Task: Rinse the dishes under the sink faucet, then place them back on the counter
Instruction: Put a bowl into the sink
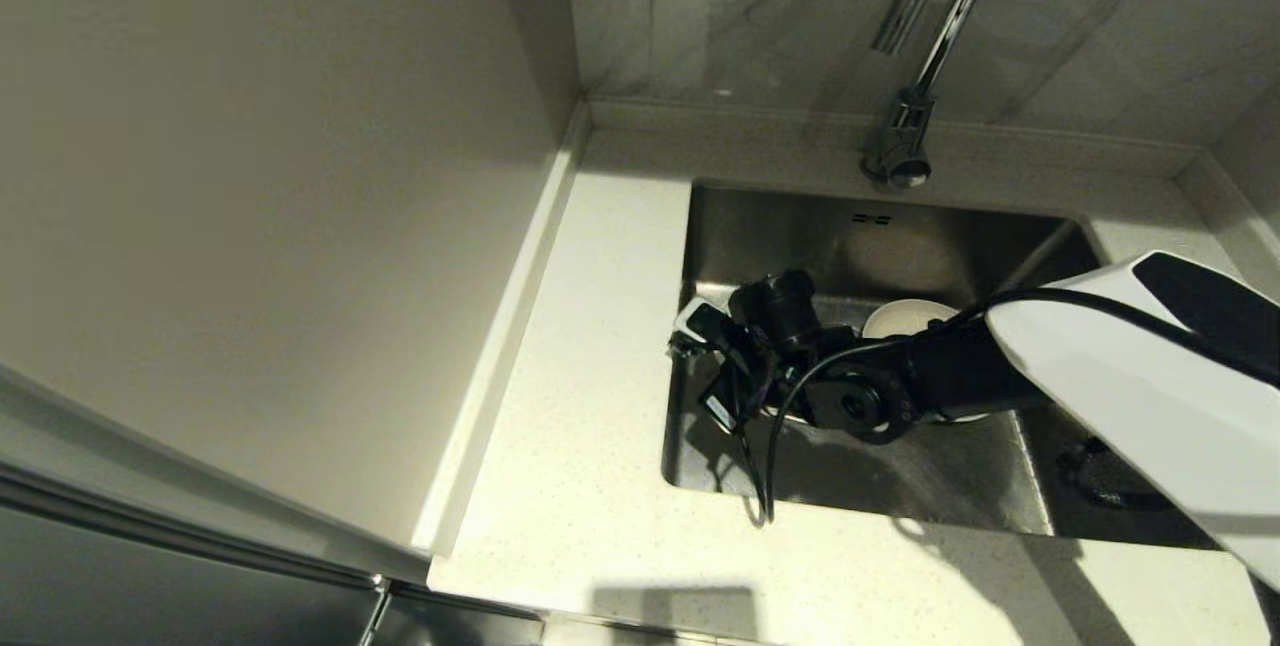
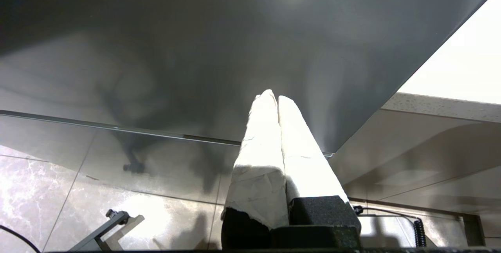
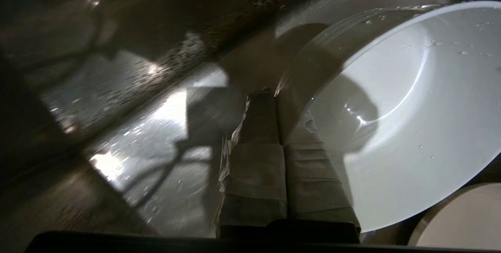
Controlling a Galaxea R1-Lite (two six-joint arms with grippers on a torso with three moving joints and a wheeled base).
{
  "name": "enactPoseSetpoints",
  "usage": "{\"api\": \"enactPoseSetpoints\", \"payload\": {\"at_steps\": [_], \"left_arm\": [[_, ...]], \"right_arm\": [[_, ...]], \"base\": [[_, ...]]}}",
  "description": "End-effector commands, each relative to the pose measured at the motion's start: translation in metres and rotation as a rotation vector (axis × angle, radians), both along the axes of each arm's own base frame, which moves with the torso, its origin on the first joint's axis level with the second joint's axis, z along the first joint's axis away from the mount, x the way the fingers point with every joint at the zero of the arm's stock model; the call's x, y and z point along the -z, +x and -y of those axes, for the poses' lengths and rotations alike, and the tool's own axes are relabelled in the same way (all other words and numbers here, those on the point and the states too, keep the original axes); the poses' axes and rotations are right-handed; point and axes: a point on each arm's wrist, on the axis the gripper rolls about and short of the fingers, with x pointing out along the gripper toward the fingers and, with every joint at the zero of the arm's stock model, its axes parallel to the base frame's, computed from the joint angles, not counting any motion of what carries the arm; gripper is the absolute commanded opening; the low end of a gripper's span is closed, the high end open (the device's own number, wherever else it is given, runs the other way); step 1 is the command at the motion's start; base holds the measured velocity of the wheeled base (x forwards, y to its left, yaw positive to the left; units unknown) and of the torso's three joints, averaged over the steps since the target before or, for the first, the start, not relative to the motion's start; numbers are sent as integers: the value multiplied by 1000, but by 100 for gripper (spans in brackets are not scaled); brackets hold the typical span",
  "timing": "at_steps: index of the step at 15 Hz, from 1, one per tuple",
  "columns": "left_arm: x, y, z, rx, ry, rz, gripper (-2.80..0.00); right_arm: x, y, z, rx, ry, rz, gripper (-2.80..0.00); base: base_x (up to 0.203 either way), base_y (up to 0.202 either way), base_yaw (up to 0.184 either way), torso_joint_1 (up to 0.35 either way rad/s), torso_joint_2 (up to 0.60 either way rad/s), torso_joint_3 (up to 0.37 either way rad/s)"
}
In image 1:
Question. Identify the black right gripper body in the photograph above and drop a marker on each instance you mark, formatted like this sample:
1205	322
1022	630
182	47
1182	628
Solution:
738	386

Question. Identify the beige round plate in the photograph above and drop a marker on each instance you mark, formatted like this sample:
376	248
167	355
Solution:
905	318

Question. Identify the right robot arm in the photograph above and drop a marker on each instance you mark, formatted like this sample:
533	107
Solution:
1100	396

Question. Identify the stainless steel sink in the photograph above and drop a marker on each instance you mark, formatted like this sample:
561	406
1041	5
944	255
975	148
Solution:
900	236

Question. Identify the chrome gooseneck faucet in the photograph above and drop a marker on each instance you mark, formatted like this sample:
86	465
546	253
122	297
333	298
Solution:
905	141

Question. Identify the beige cabinet side panel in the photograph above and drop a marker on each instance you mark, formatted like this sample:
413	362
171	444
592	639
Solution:
250	206

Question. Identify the grey cabinet door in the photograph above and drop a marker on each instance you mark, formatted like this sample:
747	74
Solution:
150	576

